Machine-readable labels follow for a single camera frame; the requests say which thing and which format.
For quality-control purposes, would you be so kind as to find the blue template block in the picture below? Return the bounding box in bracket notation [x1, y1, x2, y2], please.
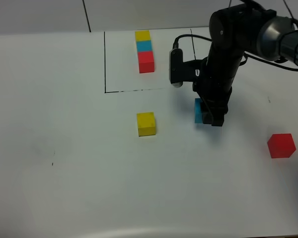
[136, 40, 152, 53]

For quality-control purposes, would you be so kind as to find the black right camera cable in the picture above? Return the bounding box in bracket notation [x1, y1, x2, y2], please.
[172, 0, 298, 72]

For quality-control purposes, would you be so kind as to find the yellow template block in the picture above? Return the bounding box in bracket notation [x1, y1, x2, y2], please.
[135, 30, 151, 42]

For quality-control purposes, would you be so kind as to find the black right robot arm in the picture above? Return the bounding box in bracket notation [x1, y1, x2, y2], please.
[193, 0, 298, 126]

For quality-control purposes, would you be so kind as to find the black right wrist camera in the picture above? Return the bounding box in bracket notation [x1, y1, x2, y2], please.
[169, 48, 207, 88]

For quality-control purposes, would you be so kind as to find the red template block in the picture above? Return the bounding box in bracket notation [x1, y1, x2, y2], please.
[138, 51, 154, 73]

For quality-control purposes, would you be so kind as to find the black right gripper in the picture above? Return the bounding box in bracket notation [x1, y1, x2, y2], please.
[193, 47, 243, 126]

